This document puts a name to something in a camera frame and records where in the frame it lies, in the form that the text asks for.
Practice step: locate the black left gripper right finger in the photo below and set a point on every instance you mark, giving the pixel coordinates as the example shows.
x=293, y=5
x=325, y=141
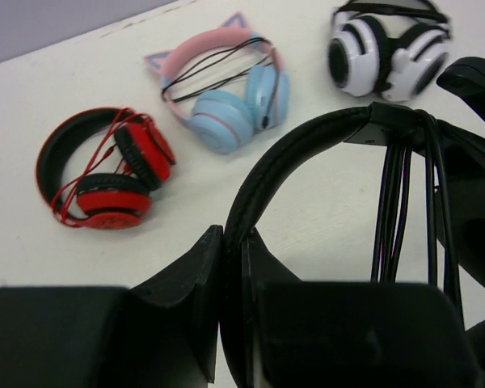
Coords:
x=301, y=333

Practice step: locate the black headset with microphone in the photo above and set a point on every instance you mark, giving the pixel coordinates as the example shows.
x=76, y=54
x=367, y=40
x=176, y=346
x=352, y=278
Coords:
x=402, y=188

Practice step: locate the red black headphones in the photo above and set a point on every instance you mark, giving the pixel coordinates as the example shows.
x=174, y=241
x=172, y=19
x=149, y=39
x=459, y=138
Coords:
x=132, y=160

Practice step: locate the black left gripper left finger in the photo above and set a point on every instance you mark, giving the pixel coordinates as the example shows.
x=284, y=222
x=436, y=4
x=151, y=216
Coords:
x=161, y=333

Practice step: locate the white black striped headphones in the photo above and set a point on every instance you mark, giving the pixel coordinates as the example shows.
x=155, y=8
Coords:
x=387, y=49

